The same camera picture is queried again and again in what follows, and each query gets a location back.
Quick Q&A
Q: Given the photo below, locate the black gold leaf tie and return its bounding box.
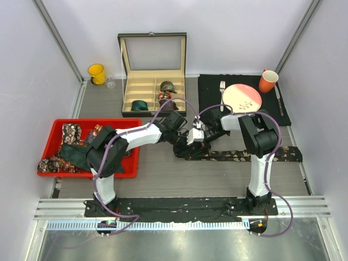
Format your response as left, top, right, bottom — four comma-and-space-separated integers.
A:
184, 146, 303, 163

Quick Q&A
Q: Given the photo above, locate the rolled green blue tie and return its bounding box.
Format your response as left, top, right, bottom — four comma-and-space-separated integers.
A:
131, 100, 148, 111

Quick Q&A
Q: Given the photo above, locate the rolled dark maroon tie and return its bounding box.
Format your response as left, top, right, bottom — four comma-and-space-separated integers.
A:
158, 100, 179, 111

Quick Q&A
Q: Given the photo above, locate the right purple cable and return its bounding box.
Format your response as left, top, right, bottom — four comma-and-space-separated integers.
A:
197, 104, 294, 239

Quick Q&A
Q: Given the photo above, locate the yellow mug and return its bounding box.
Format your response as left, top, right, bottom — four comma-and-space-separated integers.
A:
88, 64, 107, 85

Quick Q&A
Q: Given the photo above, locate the black tie storage box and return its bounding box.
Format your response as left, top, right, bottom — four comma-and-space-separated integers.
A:
117, 32, 187, 117

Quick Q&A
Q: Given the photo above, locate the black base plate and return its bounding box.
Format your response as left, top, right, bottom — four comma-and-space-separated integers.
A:
83, 196, 279, 224

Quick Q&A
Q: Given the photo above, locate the silver knife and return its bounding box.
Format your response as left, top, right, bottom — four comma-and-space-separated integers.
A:
274, 84, 284, 117

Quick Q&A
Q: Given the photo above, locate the pink cream plate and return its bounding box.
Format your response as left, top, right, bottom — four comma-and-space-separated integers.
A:
222, 84, 262, 113

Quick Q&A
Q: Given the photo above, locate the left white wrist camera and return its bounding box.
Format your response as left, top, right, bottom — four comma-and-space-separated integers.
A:
187, 128, 204, 145

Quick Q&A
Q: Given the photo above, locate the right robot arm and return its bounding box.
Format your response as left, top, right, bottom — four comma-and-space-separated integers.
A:
200, 109, 281, 215

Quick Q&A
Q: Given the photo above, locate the black placemat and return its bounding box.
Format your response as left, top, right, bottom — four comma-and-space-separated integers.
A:
198, 74, 291, 126

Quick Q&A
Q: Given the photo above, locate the aluminium front rail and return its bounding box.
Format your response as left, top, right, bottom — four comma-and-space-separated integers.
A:
34, 196, 331, 234

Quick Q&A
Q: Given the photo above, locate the rolled orange floral tie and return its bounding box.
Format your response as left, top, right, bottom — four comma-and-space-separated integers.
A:
158, 91, 172, 101

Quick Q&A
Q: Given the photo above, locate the silver fork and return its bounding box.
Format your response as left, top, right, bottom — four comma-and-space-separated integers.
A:
219, 81, 226, 112

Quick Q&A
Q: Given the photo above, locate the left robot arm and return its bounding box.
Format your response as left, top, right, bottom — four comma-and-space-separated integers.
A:
85, 111, 187, 217

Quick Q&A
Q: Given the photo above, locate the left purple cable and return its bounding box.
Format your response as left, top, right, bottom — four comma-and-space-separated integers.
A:
46, 97, 202, 250

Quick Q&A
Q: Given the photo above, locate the orange mug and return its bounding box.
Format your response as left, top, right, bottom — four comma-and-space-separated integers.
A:
259, 69, 279, 93

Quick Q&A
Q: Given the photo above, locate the clear glass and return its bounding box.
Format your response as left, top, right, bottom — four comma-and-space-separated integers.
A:
105, 73, 116, 89

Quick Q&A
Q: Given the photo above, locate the orange striped rolled tie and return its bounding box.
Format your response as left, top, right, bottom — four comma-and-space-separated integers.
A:
93, 125, 104, 136

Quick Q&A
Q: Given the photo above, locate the dark green leaf tie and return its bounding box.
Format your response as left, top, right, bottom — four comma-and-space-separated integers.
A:
59, 143, 90, 172

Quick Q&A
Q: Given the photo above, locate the purple cable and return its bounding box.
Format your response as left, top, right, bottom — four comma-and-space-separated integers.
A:
46, 97, 202, 250
197, 104, 294, 239

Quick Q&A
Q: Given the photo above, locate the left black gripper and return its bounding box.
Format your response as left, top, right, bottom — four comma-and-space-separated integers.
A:
169, 130, 195, 160

